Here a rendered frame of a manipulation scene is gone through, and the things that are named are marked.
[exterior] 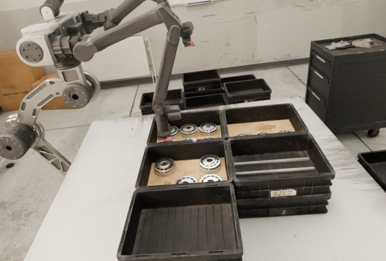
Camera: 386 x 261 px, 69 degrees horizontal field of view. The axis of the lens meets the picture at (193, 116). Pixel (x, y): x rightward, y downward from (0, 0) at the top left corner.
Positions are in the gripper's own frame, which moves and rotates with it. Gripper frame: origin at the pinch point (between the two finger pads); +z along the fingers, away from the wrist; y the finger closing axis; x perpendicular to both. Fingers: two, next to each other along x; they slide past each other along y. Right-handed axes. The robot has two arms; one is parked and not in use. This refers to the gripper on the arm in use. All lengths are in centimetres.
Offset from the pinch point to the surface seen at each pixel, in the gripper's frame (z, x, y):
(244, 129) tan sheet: 4.0, -44.6, 8.1
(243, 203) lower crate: 6, -30, -42
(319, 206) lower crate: 13, -62, -45
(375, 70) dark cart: 15, -175, 80
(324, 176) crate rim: -5, -61, -46
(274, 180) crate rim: -5, -42, -43
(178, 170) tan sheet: 4.2, -4.7, -17.6
